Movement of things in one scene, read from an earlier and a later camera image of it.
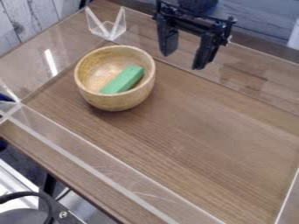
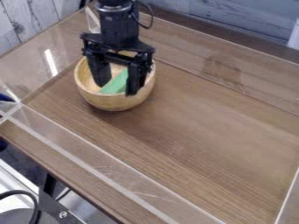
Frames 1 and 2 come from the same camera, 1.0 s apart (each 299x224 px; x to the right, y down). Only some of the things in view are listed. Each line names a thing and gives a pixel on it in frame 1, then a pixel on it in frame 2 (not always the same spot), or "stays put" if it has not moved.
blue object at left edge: (5, 97) stays put
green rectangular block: (126, 80) stays put
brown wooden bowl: (99, 66) stays put
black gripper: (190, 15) to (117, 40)
